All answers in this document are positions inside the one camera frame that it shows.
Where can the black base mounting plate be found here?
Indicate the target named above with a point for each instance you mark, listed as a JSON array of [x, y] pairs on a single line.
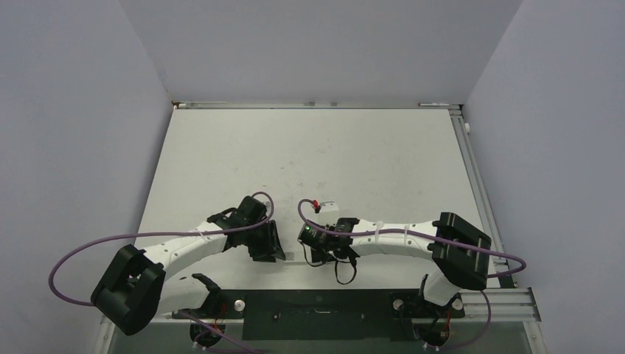
[[328, 314]]

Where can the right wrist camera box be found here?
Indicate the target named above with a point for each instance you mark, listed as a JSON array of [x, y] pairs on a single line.
[[325, 207]]

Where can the white remote control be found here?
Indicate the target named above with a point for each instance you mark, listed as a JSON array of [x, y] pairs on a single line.
[[296, 257]]

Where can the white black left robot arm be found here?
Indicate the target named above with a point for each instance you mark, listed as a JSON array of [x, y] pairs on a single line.
[[140, 284]]

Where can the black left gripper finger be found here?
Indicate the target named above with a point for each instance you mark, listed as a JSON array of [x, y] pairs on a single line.
[[270, 255], [273, 239]]

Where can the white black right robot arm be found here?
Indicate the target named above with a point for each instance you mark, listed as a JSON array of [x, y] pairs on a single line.
[[458, 249]]

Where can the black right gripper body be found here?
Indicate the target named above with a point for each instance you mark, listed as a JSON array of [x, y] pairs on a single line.
[[320, 254]]

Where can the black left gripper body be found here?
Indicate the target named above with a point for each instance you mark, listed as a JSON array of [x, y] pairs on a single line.
[[258, 238]]

